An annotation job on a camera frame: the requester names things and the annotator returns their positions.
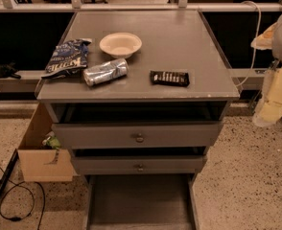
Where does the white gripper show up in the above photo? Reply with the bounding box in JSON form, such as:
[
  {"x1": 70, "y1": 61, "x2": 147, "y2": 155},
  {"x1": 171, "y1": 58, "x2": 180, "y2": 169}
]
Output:
[{"x1": 250, "y1": 14, "x2": 282, "y2": 127}]

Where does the black rxbar chocolate wrapper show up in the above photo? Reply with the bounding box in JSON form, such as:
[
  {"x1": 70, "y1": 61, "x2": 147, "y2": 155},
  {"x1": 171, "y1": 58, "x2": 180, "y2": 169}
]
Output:
[{"x1": 150, "y1": 71, "x2": 190, "y2": 87}]

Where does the grey top drawer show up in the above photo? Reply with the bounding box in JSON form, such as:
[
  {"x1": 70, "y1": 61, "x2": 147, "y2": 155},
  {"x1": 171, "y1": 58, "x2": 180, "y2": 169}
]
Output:
[{"x1": 52, "y1": 122, "x2": 223, "y2": 150}]

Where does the grey wooden drawer cabinet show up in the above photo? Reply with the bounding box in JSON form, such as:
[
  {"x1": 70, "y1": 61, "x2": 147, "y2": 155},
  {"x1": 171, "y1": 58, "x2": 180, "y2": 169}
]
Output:
[{"x1": 35, "y1": 9, "x2": 241, "y2": 230}]

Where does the grey middle drawer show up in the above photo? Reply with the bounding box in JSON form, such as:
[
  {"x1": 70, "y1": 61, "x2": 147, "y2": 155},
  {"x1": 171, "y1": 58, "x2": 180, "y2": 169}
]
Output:
[{"x1": 71, "y1": 155, "x2": 207, "y2": 175}]

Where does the grey open bottom drawer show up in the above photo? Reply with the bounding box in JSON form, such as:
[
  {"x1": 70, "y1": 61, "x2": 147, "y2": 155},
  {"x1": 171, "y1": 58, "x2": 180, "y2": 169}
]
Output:
[{"x1": 82, "y1": 174, "x2": 200, "y2": 230}]

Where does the white paper bowl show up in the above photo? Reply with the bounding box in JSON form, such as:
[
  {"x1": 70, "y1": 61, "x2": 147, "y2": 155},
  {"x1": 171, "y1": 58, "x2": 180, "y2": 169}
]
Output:
[{"x1": 100, "y1": 33, "x2": 142, "y2": 58}]

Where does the crushed silver drink can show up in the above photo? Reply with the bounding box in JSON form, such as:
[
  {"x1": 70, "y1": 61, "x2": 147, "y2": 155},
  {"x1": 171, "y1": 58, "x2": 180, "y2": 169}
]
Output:
[{"x1": 83, "y1": 58, "x2": 129, "y2": 86}]

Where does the blue kettle chips bag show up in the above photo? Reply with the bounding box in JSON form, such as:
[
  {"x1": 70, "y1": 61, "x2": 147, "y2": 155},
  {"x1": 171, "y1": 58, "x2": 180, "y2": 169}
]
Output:
[{"x1": 41, "y1": 38, "x2": 92, "y2": 79}]

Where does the green item in box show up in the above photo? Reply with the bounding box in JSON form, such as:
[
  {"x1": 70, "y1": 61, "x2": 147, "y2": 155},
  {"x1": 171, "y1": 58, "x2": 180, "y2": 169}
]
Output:
[{"x1": 42, "y1": 131, "x2": 61, "y2": 150}]

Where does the brown cardboard box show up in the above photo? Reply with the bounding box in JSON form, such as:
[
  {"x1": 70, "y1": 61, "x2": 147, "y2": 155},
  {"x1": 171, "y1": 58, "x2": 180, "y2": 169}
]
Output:
[{"x1": 17, "y1": 103, "x2": 75, "y2": 182}]

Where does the black object on shelf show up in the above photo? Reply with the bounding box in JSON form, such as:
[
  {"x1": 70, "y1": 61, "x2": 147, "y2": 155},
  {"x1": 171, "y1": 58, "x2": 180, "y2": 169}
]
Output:
[{"x1": 0, "y1": 62, "x2": 21, "y2": 79}]

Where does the metal clamp bracket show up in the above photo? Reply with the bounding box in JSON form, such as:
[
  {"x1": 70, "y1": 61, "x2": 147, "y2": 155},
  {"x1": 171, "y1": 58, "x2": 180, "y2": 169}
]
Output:
[{"x1": 255, "y1": 69, "x2": 267, "y2": 74}]

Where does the white hanging cable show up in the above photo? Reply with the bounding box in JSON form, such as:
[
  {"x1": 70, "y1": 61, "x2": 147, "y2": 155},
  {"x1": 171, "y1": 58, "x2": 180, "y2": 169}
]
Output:
[{"x1": 234, "y1": 0, "x2": 263, "y2": 88}]

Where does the metal railing frame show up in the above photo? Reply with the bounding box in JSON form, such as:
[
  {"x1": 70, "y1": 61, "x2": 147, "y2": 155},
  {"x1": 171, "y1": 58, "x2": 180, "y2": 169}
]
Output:
[{"x1": 0, "y1": 0, "x2": 282, "y2": 12}]

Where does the black floor cable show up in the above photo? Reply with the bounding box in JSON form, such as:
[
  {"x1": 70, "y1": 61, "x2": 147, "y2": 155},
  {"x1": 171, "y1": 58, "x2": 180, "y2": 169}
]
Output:
[{"x1": 0, "y1": 149, "x2": 47, "y2": 230}]

